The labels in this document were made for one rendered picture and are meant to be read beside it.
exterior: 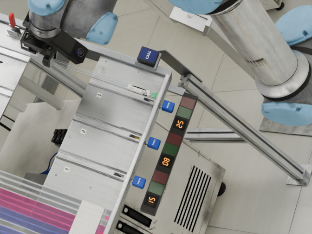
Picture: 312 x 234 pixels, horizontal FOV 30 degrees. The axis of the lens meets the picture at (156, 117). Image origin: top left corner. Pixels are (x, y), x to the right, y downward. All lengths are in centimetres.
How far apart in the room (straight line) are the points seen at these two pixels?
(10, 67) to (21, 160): 62
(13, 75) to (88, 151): 30
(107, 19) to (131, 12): 224
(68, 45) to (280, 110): 54
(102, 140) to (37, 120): 74
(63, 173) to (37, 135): 68
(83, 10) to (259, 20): 40
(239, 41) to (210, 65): 164
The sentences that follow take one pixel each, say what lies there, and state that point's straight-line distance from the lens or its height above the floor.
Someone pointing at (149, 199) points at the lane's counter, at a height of 66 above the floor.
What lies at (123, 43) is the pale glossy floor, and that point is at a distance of 335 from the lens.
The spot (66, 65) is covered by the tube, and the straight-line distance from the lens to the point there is 156.
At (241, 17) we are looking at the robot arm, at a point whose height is 101.
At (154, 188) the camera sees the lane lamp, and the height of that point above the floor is 66.
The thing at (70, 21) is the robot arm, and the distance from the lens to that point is 127.
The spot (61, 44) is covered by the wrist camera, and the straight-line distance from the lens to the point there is 142.
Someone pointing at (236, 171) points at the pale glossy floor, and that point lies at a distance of 227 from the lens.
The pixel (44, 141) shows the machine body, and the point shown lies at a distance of 212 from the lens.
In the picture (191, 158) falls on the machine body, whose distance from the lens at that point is 208.
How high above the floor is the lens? 160
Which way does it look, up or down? 35 degrees down
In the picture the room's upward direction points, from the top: 54 degrees counter-clockwise
